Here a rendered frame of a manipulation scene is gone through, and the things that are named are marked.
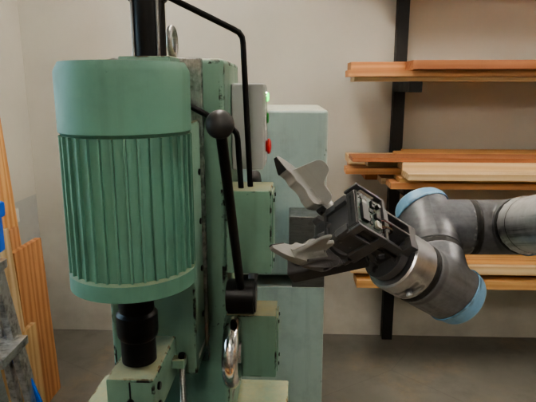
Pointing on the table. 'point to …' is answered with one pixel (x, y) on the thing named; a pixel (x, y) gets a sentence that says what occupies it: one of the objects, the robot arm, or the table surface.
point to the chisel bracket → (144, 376)
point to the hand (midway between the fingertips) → (268, 201)
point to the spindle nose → (137, 333)
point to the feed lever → (217, 128)
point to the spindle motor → (126, 177)
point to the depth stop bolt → (181, 372)
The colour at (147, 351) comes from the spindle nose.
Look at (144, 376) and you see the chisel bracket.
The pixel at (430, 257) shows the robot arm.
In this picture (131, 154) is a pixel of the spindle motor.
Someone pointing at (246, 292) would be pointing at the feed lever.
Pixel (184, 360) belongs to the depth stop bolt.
